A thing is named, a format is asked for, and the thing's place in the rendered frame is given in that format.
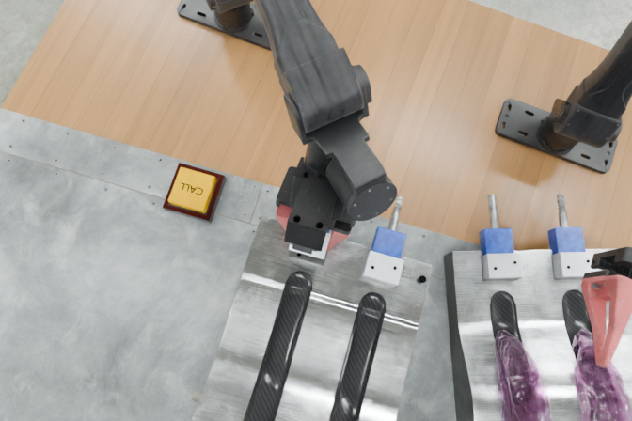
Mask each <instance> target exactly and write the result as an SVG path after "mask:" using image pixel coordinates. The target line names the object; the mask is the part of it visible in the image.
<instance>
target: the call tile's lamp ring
mask: <svg viewBox="0 0 632 421"><path fill-rule="evenodd" d="M181 167H184V168H188V169H191V170H194V171H197V172H200V173H204V174H207V175H211V176H214V177H216V178H219V180H218V182H217V185H216V188H215V191H214V193H213V198H212V201H211V204H210V207H209V209H208V212H207V214H206V215H203V214H200V213H196V212H193V211H189V210H184V209H181V208H178V207H174V206H171V205H168V199H169V196H170V193H171V191H172V188H173V185H174V183H175V180H176V177H177V175H178V173H179V170H180V168H181ZM224 177H225V176H223V175H220V174H216V173H214V172H210V171H207V170H203V169H200V168H197V167H193V166H191V165H187V164H181V163H179V164H178V167H177V170H176V172H175V175H174V178H173V180H172V182H171V185H170V188H169V190H168V193H167V196H166V200H165V203H164V205H163V208H165V209H169V210H172V211H177V212H181V213H184V214H187V215H191V216H194V217H197V218H200V219H204V220H207V221H209V220H210V217H211V214H212V211H213V206H214V204H215V201H216V199H217V196H218V193H219V190H220V187H221V184H222V181H223V179H224Z"/></svg>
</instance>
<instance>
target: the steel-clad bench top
mask: <svg viewBox="0 0 632 421"><path fill-rule="evenodd" d="M1 151H2V152H1ZM4 152H5V153H4ZM10 154H11V155H10ZM14 155H15V156H14ZM17 156H18V157H17ZM20 157H22V158H20ZM26 159H28V160H26ZM30 160H31V161H30ZM33 161H34V162H33ZM179 163H182V164H188V165H192V166H194V167H198V168H201V169H205V170H208V171H212V172H214V173H218V174H221V175H225V177H226V179H227V180H226V183H225V185H224V188H223V191H222V194H221V196H220V199H219V202H218V205H217V208H216V210H215V215H214V216H213V220H212V222H211V223H210V224H209V223H206V222H202V221H199V220H197V219H193V218H190V217H186V216H183V215H179V214H177V213H174V212H170V211H167V210H164V209H163V205H164V202H165V199H166V195H167V192H168V190H169V187H170V184H171V182H172V180H173V177H174V175H175V172H176V169H177V166H178V164H179ZM46 164H47V165H46ZM49 165H50V166H49ZM56 167H57V168H56ZM59 168H60V169H59ZM62 169H63V170H62ZM66 170H67V171H66ZM69 171H70V172H69ZM72 172H73V173H72ZM75 173H76V174H75ZM78 174H80V175H78ZM82 175H83V176H82ZM85 176H86V177H85ZM101 180H102V181H101ZM107 182H109V183H107ZM111 183H112V184H111ZM114 184H116V185H114ZM120 186H121V187H120ZM124 187H125V188H124ZM261 187H262V188H261ZM127 188H128V189H127ZM130 189H132V190H130ZM279 189H280V188H278V187H275V186H272V185H268V184H265V183H261V182H258V181H254V180H252V179H246V178H243V177H239V176H236V175H232V174H230V173H226V172H223V171H219V170H216V169H212V168H210V167H206V166H203V165H199V164H193V163H190V162H187V161H184V160H180V159H177V158H173V157H170V156H166V155H164V154H160V153H157V152H153V151H150V150H146V149H143V148H138V147H134V146H131V145H127V144H124V143H120V142H118V141H114V140H111V139H107V138H104V137H100V136H98V135H94V134H91V133H85V132H81V131H78V130H75V129H72V128H68V127H65V126H61V125H58V124H54V123H52V122H48V121H45V120H41V119H38V118H34V117H29V116H26V115H22V114H19V113H15V112H12V111H9V110H6V109H2V108H0V421H192V418H193V415H194V413H195V410H196V408H197V405H198V402H196V401H193V400H192V396H193V394H194V393H195V392H196V393H199V394H202V392H203V390H204V387H205V384H206V382H207V380H208V378H209V375H210V372H211V370H212V367H213V363H214V360H215V357H216V355H217V352H218V349H219V346H220V343H221V340H222V337H223V334H224V331H225V328H226V325H227V322H228V319H229V313H230V310H231V308H232V305H233V302H234V298H235V295H236V292H237V289H238V287H239V284H240V280H241V277H242V274H243V270H244V267H245V263H246V260H247V257H248V254H249V250H250V247H251V244H252V242H253V239H254V236H255V233H256V230H257V225H258V223H259V220H260V218H261V216H263V217H267V218H270V219H274V220H277V219H276V212H277V208H278V207H277V206H276V200H277V193H278V191H279ZM137 191H138V192H137ZM140 192H141V193H140ZM143 193H144V194H143ZM156 196H157V197H156ZM159 197H161V198H159ZM257 201H258V202H257ZM256 204H257V206H256ZM255 207H256V209H255ZM253 213H254V214H253ZM217 214H219V215H217ZM221 215H222V216H221ZM224 216H226V217H224ZM252 216H253V217H252ZM230 218H231V219H230ZM234 219H235V220H234ZM251 219H252V220H251ZM237 220H238V221H237ZM241 221H242V222H241ZM389 221H390V219H387V218H384V217H380V216H377V217H375V218H372V219H370V220H367V221H356V222H355V226H354V227H352V230H351V233H350V236H349V238H348V239H346V241H348V242H354V243H357V244H361V245H364V246H368V247H370V248H371V245H372V241H373V238H374V234H375V230H376V229H377V227H379V226H381V227H384V228H388V225H389ZM250 222H251V223H250ZM247 223H248V224H247ZM253 225H254V226H253ZM396 231H398V232H401V233H404V234H406V239H405V243H404V247H403V253H402V257H406V258H410V259H413V260H416V261H419V262H423V263H426V264H429V265H433V268H432V271H431V276H430V280H429V284H428V288H427V292H426V296H425V301H424V305H423V308H422V313H421V317H420V321H419V327H418V330H417V334H416V339H415V343H414V347H413V350H412V354H411V358H410V362H409V366H408V370H407V374H406V378H405V382H404V386H403V392H402V397H401V401H400V405H399V410H398V415H397V420H396V421H456V411H455V399H454V388H453V376H452V363H451V351H450V328H449V316H448V304H447V292H446V281H444V280H445V268H444V256H445V255H446V254H448V253H450V252H452V251H481V246H480V245H478V244H476V243H472V242H466V241H463V240H459V239H456V238H453V237H450V236H446V235H443V234H439V233H436V232H433V231H430V230H426V229H423V228H419V227H416V226H410V225H407V224H404V223H400V222H398V224H397V228H396ZM438 278H439V279H438ZM441 279H442V280H441Z"/></svg>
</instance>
